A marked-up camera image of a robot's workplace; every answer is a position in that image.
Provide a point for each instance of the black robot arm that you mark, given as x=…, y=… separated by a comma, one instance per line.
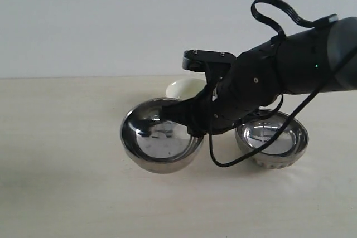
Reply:
x=306, y=58

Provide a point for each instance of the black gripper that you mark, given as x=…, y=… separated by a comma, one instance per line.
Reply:
x=251, y=82

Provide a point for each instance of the small cream ceramic bowl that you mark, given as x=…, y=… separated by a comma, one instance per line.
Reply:
x=183, y=89

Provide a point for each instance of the smooth stainless steel bowl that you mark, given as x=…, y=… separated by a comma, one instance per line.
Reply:
x=156, y=144

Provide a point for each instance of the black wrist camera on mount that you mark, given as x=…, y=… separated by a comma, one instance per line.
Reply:
x=214, y=64

